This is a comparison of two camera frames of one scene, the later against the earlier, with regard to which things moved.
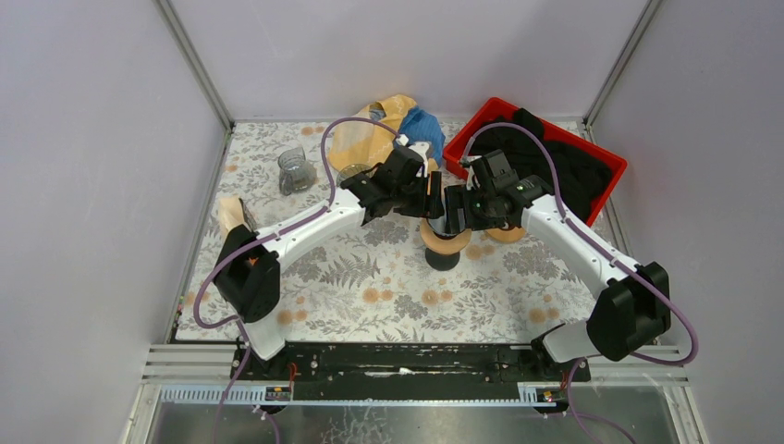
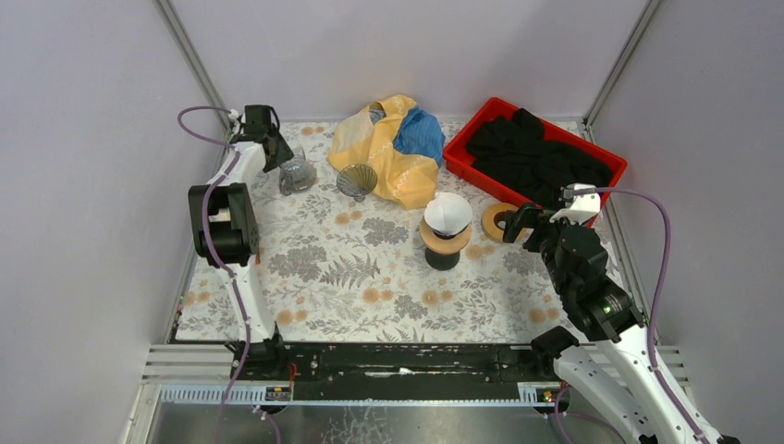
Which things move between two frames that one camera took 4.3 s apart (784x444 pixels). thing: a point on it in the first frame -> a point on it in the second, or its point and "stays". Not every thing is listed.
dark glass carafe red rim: x=442 y=262 stays
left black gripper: x=433 y=195 -> x=269 y=144
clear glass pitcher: x=296 y=174 stays
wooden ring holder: x=448 y=245 stays
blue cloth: x=419 y=126 stays
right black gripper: x=459 y=197 -> x=528 y=216
